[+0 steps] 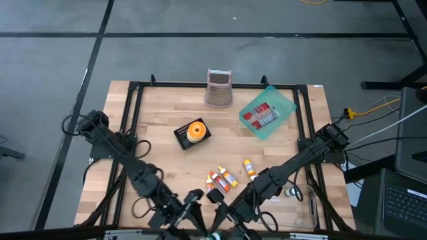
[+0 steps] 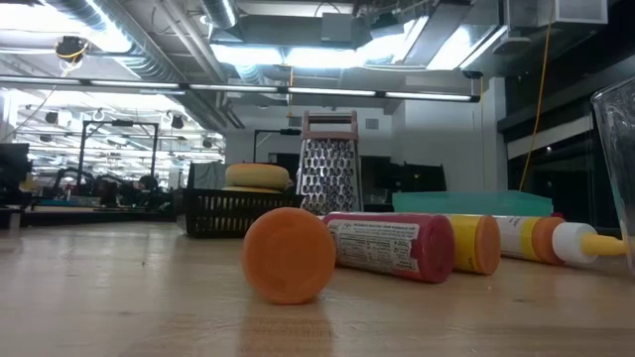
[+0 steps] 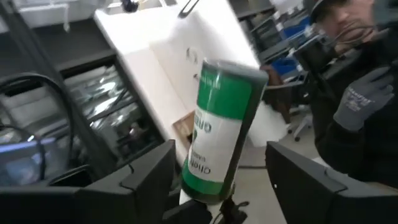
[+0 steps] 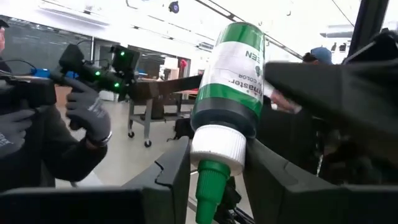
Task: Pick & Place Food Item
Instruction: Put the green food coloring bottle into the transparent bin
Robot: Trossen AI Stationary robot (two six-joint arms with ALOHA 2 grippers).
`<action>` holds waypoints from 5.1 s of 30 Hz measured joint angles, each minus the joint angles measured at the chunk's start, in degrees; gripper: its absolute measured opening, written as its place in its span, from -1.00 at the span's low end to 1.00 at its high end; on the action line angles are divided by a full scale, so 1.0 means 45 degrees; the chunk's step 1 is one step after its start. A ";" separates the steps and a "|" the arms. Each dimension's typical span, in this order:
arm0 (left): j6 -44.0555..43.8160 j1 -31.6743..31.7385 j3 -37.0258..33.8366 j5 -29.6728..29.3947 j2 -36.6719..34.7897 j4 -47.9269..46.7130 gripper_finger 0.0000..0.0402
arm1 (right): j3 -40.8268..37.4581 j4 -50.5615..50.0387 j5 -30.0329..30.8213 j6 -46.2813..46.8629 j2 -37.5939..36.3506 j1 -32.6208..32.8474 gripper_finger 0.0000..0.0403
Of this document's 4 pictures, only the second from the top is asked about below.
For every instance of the orange toy donut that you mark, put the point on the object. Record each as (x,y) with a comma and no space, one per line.
(258,177)

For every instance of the red icing bottle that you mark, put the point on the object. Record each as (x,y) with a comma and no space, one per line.
(387,245)

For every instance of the yellow icing bottle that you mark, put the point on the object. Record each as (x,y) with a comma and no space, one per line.
(526,238)
(476,245)

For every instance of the clear plastic bin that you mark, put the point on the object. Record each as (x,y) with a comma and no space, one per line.
(617,149)

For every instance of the metal box grater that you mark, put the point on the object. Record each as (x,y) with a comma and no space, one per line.
(327,173)

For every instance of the black plastic basket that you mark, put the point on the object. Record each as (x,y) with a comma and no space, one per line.
(223,213)

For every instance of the black background furniture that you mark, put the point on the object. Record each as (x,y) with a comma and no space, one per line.
(421,178)

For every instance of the long light bar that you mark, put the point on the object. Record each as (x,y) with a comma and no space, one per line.
(233,88)

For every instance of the grey ceiling box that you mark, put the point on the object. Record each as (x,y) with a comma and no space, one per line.
(339,27)

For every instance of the teal plastic bin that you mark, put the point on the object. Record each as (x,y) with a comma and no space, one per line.
(471,203)

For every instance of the person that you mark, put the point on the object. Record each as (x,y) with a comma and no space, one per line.
(147,184)

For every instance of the white ceiling vent unit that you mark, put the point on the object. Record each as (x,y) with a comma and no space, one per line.
(555,12)

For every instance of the black monitor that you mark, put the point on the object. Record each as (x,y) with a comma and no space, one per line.
(15,168)

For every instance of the silver ventilation duct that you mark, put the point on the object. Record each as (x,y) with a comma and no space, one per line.
(139,54)

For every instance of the black background frame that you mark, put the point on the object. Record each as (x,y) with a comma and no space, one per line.
(82,149)

